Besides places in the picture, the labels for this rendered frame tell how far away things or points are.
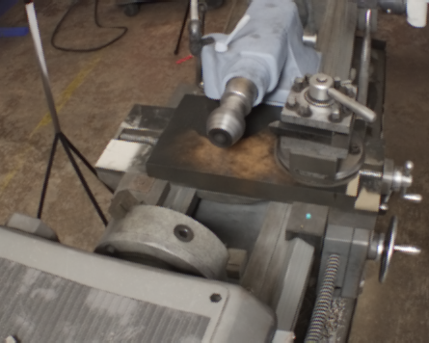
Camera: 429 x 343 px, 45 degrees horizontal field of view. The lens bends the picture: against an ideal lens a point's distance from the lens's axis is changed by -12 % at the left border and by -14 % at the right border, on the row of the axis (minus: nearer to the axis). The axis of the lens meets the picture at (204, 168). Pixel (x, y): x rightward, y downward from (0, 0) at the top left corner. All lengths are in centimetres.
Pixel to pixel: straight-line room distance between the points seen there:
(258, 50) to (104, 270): 89
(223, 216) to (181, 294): 94
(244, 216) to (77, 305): 98
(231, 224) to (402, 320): 100
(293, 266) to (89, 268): 69
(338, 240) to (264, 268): 23
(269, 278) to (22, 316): 76
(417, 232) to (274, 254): 133
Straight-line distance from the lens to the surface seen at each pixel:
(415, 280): 247
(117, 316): 73
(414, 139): 315
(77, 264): 80
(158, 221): 100
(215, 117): 134
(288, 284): 135
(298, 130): 135
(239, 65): 148
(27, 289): 80
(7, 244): 87
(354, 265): 158
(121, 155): 167
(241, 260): 106
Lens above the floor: 194
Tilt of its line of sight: 42 degrees down
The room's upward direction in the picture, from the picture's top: 6 degrees counter-clockwise
